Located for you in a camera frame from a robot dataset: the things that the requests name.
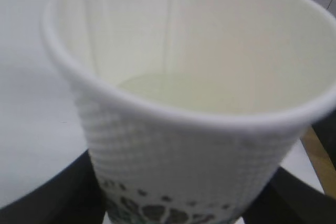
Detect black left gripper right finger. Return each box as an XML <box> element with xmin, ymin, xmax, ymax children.
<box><xmin>243</xmin><ymin>168</ymin><xmax>335</xmax><ymax>224</ymax></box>

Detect white paper cup green print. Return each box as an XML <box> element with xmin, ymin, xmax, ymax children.
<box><xmin>41</xmin><ymin>0</ymin><xmax>335</xmax><ymax>223</ymax></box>

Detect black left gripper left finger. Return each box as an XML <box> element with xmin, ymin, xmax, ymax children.
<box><xmin>1</xmin><ymin>152</ymin><xmax>105</xmax><ymax>223</ymax></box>

